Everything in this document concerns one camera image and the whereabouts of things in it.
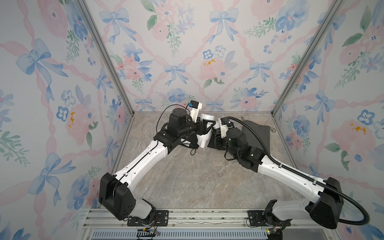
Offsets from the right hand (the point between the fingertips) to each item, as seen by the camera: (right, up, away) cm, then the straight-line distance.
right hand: (209, 124), depth 77 cm
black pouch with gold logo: (-10, -11, +21) cm, 26 cm away
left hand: (0, +2, -6) cm, 6 cm away
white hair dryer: (-4, -7, -8) cm, 11 cm away
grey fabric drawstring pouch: (+37, -7, +30) cm, 48 cm away
